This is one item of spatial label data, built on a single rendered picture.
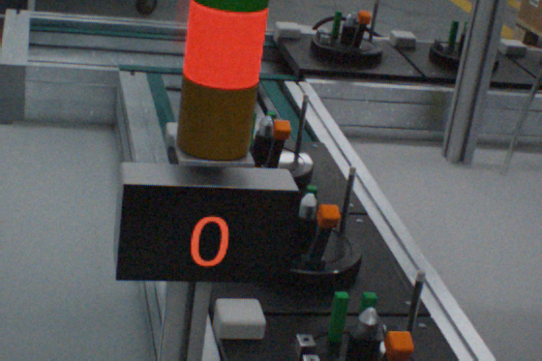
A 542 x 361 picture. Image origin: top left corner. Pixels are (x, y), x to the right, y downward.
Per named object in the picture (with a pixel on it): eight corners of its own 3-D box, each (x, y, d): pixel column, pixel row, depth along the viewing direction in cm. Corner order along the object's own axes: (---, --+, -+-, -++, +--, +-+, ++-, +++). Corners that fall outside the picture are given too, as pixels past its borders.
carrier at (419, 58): (541, 94, 200) (556, 32, 195) (424, 87, 194) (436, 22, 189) (493, 55, 221) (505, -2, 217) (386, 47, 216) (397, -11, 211)
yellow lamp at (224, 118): (255, 163, 68) (264, 92, 67) (180, 159, 67) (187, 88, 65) (242, 134, 73) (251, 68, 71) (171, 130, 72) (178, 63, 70)
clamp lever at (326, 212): (324, 263, 114) (341, 218, 108) (307, 263, 113) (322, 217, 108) (318, 238, 116) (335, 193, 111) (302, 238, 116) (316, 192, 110)
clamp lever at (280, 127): (280, 172, 135) (291, 130, 130) (264, 171, 135) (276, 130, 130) (276, 153, 138) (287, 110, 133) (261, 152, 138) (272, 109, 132)
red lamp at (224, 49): (264, 91, 67) (275, 17, 65) (188, 86, 65) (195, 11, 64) (251, 66, 71) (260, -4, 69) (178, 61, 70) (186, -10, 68)
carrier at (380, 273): (428, 329, 113) (451, 226, 108) (210, 328, 107) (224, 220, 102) (367, 228, 134) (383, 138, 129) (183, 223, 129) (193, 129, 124)
